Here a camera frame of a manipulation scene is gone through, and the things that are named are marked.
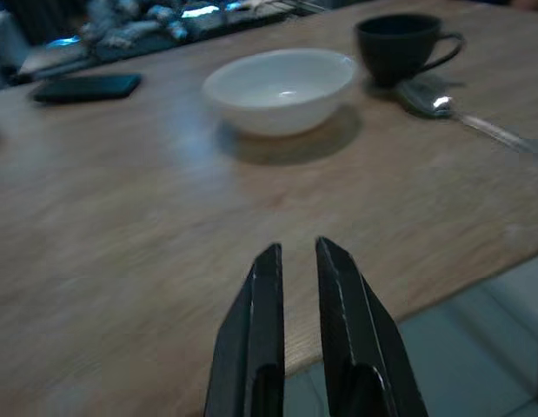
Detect white ceramic bowl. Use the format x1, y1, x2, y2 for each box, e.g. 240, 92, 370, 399
201, 47, 359, 138

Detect black cup with handle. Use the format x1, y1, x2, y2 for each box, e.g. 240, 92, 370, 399
354, 13, 467, 89

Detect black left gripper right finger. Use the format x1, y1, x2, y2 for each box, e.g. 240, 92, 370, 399
315, 235, 430, 417

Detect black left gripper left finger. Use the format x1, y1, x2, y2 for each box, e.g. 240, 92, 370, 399
203, 242, 287, 417

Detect silver metal spoon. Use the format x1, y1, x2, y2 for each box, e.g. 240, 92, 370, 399
395, 81, 538, 156

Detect black smartphone lying flat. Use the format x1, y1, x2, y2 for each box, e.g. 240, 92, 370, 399
31, 72, 143, 105

